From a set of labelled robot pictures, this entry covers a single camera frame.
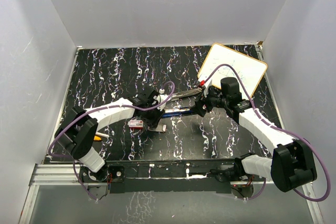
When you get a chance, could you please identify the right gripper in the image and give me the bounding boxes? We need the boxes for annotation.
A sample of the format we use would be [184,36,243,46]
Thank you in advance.
[190,84,228,117]

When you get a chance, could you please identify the staple strip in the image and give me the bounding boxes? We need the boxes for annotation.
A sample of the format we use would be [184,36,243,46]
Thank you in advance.
[148,124,166,133]

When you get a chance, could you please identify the red staple box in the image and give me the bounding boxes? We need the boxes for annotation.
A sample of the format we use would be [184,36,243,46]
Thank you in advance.
[128,120,144,129]

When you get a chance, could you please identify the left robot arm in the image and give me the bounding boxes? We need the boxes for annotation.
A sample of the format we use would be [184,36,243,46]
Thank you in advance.
[53,89,170,182]

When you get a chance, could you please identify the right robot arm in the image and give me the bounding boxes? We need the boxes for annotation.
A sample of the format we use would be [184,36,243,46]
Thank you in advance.
[192,77,317,192]

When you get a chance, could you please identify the yellow framed whiteboard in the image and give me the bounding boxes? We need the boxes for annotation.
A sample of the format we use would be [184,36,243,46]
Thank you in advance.
[197,43,268,99]

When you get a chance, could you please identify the white marker pen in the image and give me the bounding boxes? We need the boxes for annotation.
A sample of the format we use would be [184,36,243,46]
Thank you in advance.
[96,132,110,138]

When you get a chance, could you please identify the orange marker cap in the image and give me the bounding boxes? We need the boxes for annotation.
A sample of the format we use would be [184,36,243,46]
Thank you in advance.
[94,136,102,141]

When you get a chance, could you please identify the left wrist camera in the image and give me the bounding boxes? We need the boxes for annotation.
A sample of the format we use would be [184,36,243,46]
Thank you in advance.
[156,89,169,111]

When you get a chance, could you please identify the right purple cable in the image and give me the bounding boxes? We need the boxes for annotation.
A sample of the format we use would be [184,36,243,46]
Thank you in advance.
[199,63,332,202]

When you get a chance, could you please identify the purple cable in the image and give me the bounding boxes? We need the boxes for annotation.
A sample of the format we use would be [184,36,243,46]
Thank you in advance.
[47,81,176,201]
[199,63,332,202]

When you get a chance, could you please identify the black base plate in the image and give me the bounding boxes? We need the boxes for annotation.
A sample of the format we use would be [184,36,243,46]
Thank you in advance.
[79,159,262,194]

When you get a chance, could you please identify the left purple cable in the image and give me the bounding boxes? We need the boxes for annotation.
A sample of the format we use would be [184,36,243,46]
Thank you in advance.
[47,81,176,201]

